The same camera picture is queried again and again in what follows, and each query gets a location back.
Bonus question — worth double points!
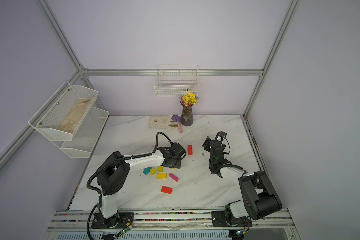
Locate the magenta wood block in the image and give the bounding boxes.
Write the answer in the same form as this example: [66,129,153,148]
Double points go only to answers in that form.
[169,173,179,182]

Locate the white wire wall basket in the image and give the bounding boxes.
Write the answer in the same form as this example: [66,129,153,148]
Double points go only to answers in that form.
[154,65,199,97]

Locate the purple pink toy knife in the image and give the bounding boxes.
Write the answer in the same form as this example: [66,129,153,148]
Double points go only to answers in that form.
[172,115,183,133]

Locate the white mesh shelf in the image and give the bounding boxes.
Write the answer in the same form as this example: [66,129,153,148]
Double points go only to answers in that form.
[52,107,109,159]
[28,81,98,141]

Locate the beige cloth in shelf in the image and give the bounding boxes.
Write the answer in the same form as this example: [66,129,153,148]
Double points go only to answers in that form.
[58,97,94,134]

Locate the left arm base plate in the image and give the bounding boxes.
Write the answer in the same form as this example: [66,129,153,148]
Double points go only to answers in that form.
[91,212,135,229]

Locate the red rectangular wood block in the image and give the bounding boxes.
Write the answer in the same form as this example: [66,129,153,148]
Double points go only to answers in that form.
[161,186,173,195]

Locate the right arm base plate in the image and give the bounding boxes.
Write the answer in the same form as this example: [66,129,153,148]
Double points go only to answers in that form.
[211,211,253,228]

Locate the teal wood block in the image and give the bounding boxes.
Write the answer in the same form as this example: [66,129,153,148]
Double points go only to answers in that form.
[143,167,152,175]

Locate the upper white mesh shelf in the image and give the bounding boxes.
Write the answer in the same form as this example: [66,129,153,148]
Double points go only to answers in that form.
[28,81,98,141]

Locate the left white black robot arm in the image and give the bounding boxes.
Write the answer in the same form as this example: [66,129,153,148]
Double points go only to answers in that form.
[87,143,187,219]

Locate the red arch wood block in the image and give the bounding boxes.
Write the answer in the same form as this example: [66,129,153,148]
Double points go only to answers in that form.
[188,145,193,156]

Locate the yellow rectangular wood block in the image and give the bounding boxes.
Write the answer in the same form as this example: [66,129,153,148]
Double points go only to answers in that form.
[157,173,168,180]

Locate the aluminium front rail frame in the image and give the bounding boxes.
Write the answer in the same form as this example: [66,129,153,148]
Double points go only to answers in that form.
[43,209,301,240]

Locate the small yellow-green wood block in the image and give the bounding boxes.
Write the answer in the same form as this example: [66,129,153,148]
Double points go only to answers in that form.
[150,168,157,175]

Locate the lower white mesh shelf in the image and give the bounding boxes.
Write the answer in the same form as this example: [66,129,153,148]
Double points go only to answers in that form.
[52,107,109,159]

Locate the yellow artificial flowers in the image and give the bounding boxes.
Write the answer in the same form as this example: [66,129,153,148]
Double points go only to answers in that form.
[180,91,198,107]

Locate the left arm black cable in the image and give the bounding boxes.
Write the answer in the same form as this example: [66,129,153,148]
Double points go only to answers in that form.
[86,131,174,240]

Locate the purple glass vase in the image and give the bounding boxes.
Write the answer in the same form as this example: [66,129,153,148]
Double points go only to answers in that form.
[181,102,194,127]

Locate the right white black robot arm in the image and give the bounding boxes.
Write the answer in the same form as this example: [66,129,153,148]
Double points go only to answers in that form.
[203,131,283,227]

